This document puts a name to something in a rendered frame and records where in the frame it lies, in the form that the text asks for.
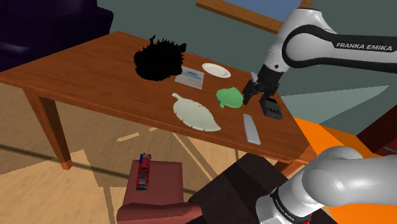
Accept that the black box with buttons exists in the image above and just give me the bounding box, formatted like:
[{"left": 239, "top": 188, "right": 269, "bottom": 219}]
[{"left": 259, "top": 96, "right": 284, "bottom": 121}]

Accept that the white leaf-shaped plate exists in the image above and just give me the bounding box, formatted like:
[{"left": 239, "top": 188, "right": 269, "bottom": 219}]
[{"left": 171, "top": 92, "right": 222, "bottom": 133}]

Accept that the dark purple sofa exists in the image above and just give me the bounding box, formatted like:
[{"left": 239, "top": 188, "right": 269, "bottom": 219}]
[{"left": 0, "top": 0, "right": 115, "bottom": 73}]

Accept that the red toy fire truck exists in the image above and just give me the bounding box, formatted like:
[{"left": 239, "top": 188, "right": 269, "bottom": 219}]
[{"left": 135, "top": 152, "right": 153, "bottom": 192}]

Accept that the dark red wooden cabinet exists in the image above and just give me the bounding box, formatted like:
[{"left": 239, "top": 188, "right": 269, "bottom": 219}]
[{"left": 356, "top": 104, "right": 397, "bottom": 157}]

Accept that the pale blue book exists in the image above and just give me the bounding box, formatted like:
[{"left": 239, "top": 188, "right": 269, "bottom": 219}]
[{"left": 174, "top": 65, "right": 205, "bottom": 90}]

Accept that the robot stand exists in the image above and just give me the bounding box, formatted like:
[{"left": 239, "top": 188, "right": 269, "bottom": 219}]
[{"left": 188, "top": 152, "right": 340, "bottom": 224}]

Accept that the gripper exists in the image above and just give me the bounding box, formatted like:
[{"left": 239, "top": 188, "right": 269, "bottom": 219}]
[{"left": 241, "top": 64, "right": 285, "bottom": 106}]

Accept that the brown wooden table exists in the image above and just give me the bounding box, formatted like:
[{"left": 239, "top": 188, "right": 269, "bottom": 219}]
[{"left": 0, "top": 30, "right": 317, "bottom": 171}]

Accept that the black spiky plant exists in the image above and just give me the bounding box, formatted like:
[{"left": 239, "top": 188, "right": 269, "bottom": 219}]
[{"left": 133, "top": 34, "right": 188, "bottom": 82}]

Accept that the wooden framed window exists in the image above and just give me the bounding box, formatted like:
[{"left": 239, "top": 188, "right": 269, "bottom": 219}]
[{"left": 195, "top": 0, "right": 315, "bottom": 35}]

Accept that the green leaf-shaped dish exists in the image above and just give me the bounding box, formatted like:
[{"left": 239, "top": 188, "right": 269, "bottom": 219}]
[{"left": 216, "top": 86, "right": 244, "bottom": 109}]

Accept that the round white plate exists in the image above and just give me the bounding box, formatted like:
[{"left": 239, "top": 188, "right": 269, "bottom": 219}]
[{"left": 201, "top": 62, "right": 232, "bottom": 79}]

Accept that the orange couch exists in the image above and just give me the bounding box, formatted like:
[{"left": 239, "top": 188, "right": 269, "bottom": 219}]
[{"left": 292, "top": 116, "right": 397, "bottom": 224}]

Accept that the red armchair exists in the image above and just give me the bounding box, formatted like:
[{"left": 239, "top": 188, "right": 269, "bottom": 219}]
[{"left": 116, "top": 159, "right": 204, "bottom": 224}]

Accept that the grey remote control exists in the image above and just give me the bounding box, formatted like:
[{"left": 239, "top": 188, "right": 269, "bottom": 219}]
[{"left": 242, "top": 113, "right": 262, "bottom": 146}]

